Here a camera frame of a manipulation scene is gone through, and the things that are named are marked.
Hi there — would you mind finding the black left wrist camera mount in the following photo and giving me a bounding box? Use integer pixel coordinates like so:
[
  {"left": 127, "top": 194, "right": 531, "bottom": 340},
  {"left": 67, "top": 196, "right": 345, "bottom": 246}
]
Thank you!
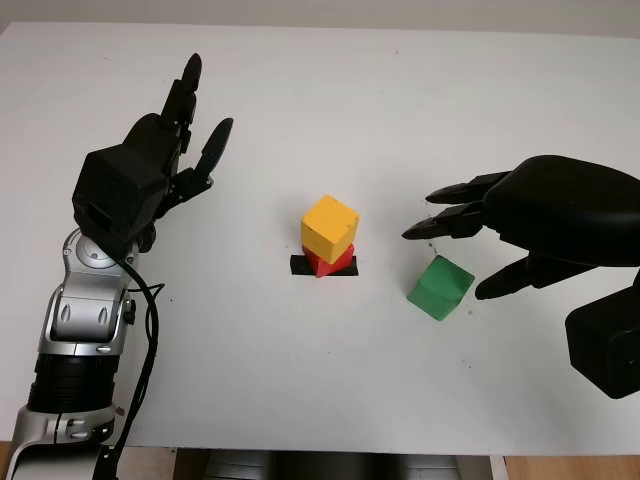
[{"left": 71, "top": 144, "right": 170, "bottom": 257}]

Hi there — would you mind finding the black tape mark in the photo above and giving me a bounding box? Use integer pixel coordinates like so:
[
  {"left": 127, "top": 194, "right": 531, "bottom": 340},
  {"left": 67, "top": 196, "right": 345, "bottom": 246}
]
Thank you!
[{"left": 289, "top": 254, "right": 361, "bottom": 278}]

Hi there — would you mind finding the yellow wooden block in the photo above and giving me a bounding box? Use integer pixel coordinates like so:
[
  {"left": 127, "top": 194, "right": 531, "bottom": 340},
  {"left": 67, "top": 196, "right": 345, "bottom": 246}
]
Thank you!
[{"left": 300, "top": 194, "right": 362, "bottom": 264}]

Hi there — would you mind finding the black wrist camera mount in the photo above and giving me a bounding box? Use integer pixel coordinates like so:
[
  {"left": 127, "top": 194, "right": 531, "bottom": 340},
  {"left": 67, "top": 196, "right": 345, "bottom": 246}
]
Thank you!
[
  {"left": 564, "top": 283, "right": 640, "bottom": 401},
  {"left": 71, "top": 144, "right": 170, "bottom": 257}
]

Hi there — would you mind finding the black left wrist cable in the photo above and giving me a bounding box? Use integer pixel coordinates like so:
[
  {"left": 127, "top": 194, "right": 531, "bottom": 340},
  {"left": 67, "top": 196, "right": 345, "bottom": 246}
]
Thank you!
[{"left": 106, "top": 248, "right": 167, "bottom": 480}]

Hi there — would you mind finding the green wooden block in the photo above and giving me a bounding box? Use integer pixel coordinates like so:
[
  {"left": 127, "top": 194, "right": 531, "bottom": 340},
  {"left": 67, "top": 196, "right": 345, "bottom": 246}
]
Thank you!
[{"left": 406, "top": 254, "right": 476, "bottom": 323}]

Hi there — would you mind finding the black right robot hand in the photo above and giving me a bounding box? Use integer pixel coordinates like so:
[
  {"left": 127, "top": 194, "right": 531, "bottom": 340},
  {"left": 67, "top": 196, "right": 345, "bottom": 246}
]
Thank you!
[{"left": 401, "top": 154, "right": 640, "bottom": 302}]

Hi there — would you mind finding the red wooden block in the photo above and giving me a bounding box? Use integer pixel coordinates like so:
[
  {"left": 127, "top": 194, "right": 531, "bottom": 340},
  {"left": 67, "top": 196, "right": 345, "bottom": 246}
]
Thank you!
[{"left": 304, "top": 242, "right": 358, "bottom": 279}]

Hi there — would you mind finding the dark grey robot torso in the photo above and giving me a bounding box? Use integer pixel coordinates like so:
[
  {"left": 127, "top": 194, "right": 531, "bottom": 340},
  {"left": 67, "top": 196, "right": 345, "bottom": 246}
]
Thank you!
[{"left": 171, "top": 449, "right": 495, "bottom": 480}]

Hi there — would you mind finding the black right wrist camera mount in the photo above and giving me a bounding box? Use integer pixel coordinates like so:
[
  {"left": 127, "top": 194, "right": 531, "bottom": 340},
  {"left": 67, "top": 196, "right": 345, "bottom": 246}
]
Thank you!
[{"left": 564, "top": 283, "right": 640, "bottom": 401}]

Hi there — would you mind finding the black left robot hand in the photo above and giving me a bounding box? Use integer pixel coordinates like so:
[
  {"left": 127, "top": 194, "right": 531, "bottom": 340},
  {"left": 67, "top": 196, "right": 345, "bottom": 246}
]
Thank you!
[{"left": 122, "top": 52, "right": 235, "bottom": 252}]

